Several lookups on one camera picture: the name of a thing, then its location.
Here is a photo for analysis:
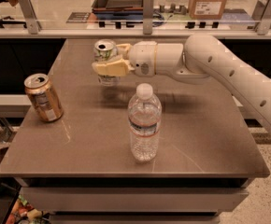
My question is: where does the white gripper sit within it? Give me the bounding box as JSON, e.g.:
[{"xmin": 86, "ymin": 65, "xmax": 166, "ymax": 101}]
[{"xmin": 92, "ymin": 41, "xmax": 157, "ymax": 77}]

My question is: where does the green white 7up can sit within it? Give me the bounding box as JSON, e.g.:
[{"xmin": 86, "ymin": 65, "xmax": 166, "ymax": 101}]
[{"xmin": 93, "ymin": 39, "xmax": 120, "ymax": 87}]

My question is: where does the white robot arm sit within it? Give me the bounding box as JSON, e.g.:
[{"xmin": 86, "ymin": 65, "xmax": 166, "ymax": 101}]
[{"xmin": 93, "ymin": 34, "xmax": 271, "ymax": 134}]

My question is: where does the orange soda can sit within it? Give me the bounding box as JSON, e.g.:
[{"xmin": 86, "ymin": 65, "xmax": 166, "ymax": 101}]
[{"xmin": 24, "ymin": 73, "xmax": 64, "ymax": 122}]

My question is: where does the open grey tray box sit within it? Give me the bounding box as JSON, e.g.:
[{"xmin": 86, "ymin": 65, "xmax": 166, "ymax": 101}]
[{"xmin": 92, "ymin": 0, "xmax": 143, "ymax": 12}]

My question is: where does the clear plastic water bottle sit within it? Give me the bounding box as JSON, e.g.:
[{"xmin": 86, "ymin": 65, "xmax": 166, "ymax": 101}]
[{"xmin": 128, "ymin": 83, "xmax": 162, "ymax": 162}]

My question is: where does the brown cardboard box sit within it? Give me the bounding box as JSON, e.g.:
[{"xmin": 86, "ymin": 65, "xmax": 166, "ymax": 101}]
[{"xmin": 189, "ymin": 0, "xmax": 227, "ymax": 20}]

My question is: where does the grey table drawer front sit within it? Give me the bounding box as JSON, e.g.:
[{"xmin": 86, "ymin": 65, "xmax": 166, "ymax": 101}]
[{"xmin": 21, "ymin": 188, "xmax": 249, "ymax": 213}]

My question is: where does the colourful snack bag bin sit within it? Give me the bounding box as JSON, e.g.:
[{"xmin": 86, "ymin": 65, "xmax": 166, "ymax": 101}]
[{"xmin": 3, "ymin": 195, "xmax": 50, "ymax": 224}]

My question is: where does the middle metal glass post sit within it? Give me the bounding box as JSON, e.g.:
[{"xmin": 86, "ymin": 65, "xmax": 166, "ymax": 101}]
[{"xmin": 143, "ymin": 0, "xmax": 154, "ymax": 35}]

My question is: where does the metal glass post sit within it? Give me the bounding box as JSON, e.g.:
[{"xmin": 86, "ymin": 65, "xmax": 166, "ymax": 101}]
[
  {"xmin": 143, "ymin": 0, "xmax": 154, "ymax": 35},
  {"xmin": 256, "ymin": 0, "xmax": 271, "ymax": 35},
  {"xmin": 18, "ymin": 0, "xmax": 41, "ymax": 35}
]

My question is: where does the left metal glass post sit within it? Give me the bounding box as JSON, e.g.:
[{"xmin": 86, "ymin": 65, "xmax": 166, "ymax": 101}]
[{"xmin": 18, "ymin": 0, "xmax": 41, "ymax": 35}]

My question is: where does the right metal glass post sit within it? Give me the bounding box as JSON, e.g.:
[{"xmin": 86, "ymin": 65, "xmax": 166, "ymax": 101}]
[{"xmin": 256, "ymin": 0, "xmax": 271, "ymax": 35}]

